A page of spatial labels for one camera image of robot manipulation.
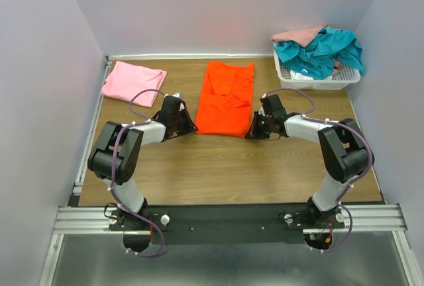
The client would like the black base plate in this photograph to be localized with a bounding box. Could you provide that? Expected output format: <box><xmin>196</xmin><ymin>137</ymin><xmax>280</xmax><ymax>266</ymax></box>
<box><xmin>103</xmin><ymin>203</ymin><xmax>345</xmax><ymax>245</ymax></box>

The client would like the white plastic basket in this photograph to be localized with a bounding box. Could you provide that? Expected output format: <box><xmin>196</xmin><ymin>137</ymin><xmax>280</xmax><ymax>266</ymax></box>
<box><xmin>273</xmin><ymin>50</ymin><xmax>361</xmax><ymax>91</ymax></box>

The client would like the dusty pink t shirt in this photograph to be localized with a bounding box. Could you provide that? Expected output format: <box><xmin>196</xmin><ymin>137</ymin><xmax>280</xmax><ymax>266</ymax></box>
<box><xmin>271</xmin><ymin>24</ymin><xmax>329</xmax><ymax>48</ymax></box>

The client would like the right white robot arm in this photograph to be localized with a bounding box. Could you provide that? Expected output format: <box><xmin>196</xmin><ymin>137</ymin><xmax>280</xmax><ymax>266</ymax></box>
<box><xmin>245</xmin><ymin>94</ymin><xmax>374</xmax><ymax>228</ymax></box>

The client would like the orange t shirt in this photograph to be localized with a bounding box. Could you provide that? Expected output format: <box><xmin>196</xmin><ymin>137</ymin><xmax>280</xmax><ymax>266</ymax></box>
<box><xmin>195</xmin><ymin>60</ymin><xmax>254</xmax><ymax>138</ymax></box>

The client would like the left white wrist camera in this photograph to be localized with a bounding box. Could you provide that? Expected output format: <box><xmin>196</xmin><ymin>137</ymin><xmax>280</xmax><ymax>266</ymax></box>
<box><xmin>164</xmin><ymin>92</ymin><xmax>183</xmax><ymax>99</ymax></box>

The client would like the teal t shirt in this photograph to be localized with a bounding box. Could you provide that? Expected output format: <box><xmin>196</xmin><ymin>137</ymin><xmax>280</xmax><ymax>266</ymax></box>
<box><xmin>273</xmin><ymin>26</ymin><xmax>365</xmax><ymax>80</ymax></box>

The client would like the white t shirt in basket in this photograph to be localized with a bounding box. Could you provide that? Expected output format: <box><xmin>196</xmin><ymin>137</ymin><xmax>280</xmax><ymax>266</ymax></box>
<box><xmin>290</xmin><ymin>70</ymin><xmax>314</xmax><ymax>81</ymax></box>

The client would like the folded pink t shirt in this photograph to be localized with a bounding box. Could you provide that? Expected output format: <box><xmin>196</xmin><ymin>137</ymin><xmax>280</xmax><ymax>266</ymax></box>
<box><xmin>101</xmin><ymin>61</ymin><xmax>167</xmax><ymax>108</ymax></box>

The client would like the aluminium frame rail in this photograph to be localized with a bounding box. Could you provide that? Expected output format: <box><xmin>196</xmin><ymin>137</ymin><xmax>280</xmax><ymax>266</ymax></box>
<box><xmin>38</xmin><ymin>54</ymin><xmax>415</xmax><ymax>286</ymax></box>

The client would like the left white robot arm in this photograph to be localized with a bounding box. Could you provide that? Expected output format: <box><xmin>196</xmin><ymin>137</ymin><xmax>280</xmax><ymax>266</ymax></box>
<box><xmin>87</xmin><ymin>93</ymin><xmax>197</xmax><ymax>230</ymax></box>

